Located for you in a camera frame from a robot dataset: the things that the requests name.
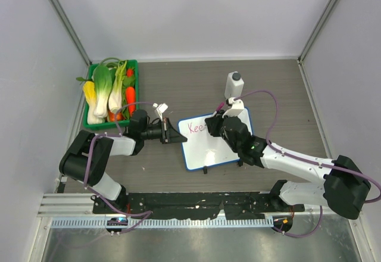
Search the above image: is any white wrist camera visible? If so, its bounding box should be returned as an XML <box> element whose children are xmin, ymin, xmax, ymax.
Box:
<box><xmin>222</xmin><ymin>97</ymin><xmax>245</xmax><ymax>118</ymax></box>
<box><xmin>152</xmin><ymin>103</ymin><xmax>168</xmax><ymax>121</ymax></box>

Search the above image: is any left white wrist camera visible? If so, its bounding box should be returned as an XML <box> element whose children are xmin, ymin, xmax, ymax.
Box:
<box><xmin>152</xmin><ymin>103</ymin><xmax>168</xmax><ymax>121</ymax></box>

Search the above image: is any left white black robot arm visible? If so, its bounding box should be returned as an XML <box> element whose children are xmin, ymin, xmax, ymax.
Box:
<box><xmin>59</xmin><ymin>110</ymin><xmax>187</xmax><ymax>214</ymax></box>

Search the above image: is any aluminium frame rail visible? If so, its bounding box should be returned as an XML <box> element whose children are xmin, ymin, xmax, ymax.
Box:
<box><xmin>37</xmin><ymin>191</ymin><xmax>364</xmax><ymax>218</ymax></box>

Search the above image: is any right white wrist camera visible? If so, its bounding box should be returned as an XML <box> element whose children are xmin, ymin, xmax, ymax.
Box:
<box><xmin>222</xmin><ymin>97</ymin><xmax>245</xmax><ymax>118</ymax></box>

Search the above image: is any small red strawberry toy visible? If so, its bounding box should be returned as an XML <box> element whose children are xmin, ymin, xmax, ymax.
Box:
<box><xmin>126</xmin><ymin>68</ymin><xmax>134</xmax><ymax>77</ymax></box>

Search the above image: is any blue framed whiteboard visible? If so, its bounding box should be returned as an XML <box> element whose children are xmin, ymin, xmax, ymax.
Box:
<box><xmin>177</xmin><ymin>113</ymin><xmax>239</xmax><ymax>171</ymax></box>

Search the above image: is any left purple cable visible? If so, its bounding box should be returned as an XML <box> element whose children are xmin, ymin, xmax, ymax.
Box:
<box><xmin>83</xmin><ymin>101</ymin><xmax>157</xmax><ymax>235</ymax></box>

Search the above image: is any white bottle grey cap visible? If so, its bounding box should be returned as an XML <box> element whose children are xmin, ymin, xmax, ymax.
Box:
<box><xmin>224</xmin><ymin>71</ymin><xmax>244</xmax><ymax>99</ymax></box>

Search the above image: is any pale green celery toy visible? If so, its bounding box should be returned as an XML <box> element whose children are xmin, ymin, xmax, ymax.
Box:
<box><xmin>108</xmin><ymin>61</ymin><xmax>127</xmax><ymax>114</ymax></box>

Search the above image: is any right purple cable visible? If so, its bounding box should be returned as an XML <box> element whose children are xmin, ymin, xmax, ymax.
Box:
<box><xmin>235</xmin><ymin>90</ymin><xmax>381</xmax><ymax>239</ymax></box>

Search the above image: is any yellow cabbage toy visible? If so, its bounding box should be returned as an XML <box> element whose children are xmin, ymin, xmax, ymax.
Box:
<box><xmin>83</xmin><ymin>81</ymin><xmax>96</xmax><ymax>108</ymax></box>

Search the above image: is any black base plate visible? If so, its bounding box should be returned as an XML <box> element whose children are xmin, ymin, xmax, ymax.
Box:
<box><xmin>109</xmin><ymin>192</ymin><xmax>305</xmax><ymax>220</ymax></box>

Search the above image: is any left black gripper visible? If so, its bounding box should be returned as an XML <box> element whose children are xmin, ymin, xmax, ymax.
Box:
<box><xmin>141</xmin><ymin>118</ymin><xmax>186</xmax><ymax>144</ymax></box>

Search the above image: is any orange carrot toy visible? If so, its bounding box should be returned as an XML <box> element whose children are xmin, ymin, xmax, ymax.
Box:
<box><xmin>125</xmin><ymin>86</ymin><xmax>136</xmax><ymax>115</ymax></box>

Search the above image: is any white marker pink cap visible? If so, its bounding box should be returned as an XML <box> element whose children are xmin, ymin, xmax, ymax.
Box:
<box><xmin>211</xmin><ymin>102</ymin><xmax>225</xmax><ymax>117</ymax></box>

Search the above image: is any purple cable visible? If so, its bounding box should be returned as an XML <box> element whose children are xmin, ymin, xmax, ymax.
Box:
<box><xmin>235</xmin><ymin>90</ymin><xmax>381</xmax><ymax>239</ymax></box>
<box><xmin>83</xmin><ymin>101</ymin><xmax>157</xmax><ymax>235</ymax></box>

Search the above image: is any green bok choy toy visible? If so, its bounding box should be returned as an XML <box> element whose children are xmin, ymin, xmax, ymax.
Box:
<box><xmin>93</xmin><ymin>65</ymin><xmax>113</xmax><ymax>118</ymax></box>

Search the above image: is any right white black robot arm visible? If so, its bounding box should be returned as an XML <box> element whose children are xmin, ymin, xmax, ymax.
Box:
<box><xmin>205</xmin><ymin>114</ymin><xmax>371</xmax><ymax>220</ymax></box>

